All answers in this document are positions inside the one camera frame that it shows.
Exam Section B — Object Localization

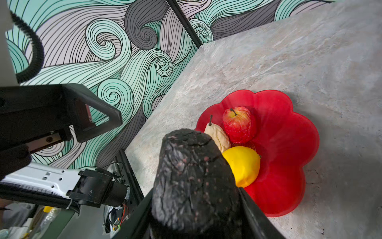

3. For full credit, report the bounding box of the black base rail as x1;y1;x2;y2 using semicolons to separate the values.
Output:
114;149;144;210

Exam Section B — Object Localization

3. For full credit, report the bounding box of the beige fake pear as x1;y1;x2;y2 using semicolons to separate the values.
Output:
204;115;231;153

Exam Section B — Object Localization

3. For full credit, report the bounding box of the dark fake avocado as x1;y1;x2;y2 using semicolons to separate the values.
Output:
150;128;242;239

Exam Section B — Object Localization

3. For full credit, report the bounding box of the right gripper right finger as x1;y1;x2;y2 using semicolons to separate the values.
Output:
238;188;285;239

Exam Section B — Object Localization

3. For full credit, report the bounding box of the yellow fake lemon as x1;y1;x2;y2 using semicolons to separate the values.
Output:
222;146;261;188

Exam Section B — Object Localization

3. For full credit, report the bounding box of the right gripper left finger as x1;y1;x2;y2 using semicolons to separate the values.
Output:
113;189;153;239

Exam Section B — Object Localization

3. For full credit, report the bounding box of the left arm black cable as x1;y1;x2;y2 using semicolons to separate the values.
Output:
8;10;45;84

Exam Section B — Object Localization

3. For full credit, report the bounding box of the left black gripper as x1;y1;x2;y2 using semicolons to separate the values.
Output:
1;84;122;179

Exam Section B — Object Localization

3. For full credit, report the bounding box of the red fake apple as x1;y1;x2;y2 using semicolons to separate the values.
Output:
222;107;257;143

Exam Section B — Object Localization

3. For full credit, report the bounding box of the red flower-shaped fruit bowl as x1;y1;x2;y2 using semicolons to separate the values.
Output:
196;90;320;217

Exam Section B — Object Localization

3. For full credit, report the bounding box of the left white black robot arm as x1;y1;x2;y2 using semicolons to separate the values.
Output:
1;9;128;211

